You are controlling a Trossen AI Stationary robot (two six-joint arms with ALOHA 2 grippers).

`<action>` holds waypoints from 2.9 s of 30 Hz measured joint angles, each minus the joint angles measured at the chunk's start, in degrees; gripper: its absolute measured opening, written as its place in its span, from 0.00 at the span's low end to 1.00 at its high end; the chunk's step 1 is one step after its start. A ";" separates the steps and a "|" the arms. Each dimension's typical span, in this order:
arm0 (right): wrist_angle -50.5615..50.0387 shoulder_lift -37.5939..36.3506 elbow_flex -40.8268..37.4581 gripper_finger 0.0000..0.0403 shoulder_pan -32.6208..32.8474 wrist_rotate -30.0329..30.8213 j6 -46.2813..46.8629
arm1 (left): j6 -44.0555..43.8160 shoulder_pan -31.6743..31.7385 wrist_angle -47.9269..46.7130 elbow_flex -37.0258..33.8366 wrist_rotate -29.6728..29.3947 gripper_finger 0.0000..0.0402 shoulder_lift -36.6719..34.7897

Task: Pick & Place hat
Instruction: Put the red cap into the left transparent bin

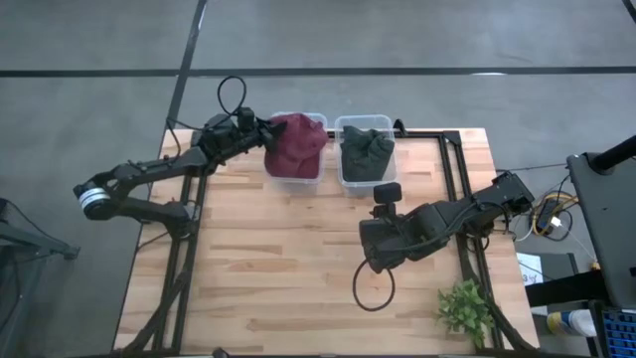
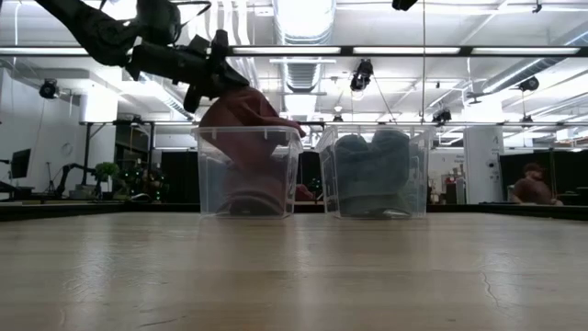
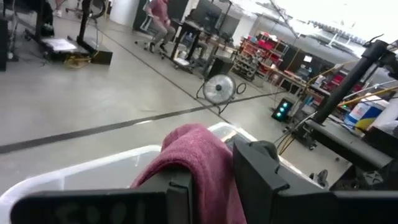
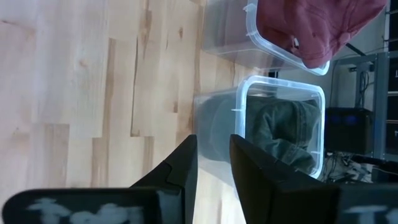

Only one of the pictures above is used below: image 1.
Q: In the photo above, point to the grey metal stand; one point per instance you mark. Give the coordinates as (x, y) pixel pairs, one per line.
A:
(30, 243)

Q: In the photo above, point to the plastic grid crate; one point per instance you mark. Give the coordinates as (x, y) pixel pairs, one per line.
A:
(618, 333)

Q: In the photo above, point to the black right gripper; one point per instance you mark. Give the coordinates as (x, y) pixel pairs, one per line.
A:
(385, 241)

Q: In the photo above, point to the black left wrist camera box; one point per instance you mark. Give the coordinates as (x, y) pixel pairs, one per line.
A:
(246, 119)

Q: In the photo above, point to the black aluminium extrusion frame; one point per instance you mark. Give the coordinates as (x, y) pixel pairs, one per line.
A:
(422, 134)

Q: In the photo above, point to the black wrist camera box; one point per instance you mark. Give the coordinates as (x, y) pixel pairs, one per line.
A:
(246, 119)
(387, 192)

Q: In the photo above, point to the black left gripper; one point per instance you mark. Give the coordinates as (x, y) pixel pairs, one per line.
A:
(238, 136)

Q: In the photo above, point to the dark green baseball cap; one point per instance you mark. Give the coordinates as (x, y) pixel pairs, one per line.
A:
(365, 154)

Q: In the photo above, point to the clear plastic storage bin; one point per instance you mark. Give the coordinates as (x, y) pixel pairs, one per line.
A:
(298, 181)
(365, 185)

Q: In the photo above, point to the black flat bar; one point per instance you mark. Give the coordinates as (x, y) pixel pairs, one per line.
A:
(561, 291)

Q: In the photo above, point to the white paper sheet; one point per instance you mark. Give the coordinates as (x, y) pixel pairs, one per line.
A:
(527, 266)

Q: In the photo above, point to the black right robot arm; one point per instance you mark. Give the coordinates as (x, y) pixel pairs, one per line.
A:
(447, 216)

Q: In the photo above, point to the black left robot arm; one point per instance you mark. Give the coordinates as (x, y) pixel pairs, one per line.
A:
(149, 166)

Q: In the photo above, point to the black frame clamp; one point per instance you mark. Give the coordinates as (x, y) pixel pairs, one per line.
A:
(399, 126)

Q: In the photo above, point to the white plug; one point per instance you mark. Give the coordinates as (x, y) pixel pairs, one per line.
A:
(555, 222)

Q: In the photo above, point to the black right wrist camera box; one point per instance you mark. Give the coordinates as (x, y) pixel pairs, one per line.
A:
(387, 192)

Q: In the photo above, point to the black power adapter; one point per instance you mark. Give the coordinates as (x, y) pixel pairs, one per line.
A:
(547, 211)

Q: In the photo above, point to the green plant in white pot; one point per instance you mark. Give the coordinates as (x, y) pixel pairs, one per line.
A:
(464, 308)

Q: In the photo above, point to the white yellow spray bottle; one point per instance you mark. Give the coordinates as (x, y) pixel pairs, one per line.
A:
(576, 322)

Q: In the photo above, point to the black round pole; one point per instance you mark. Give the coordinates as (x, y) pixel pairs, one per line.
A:
(616, 151)

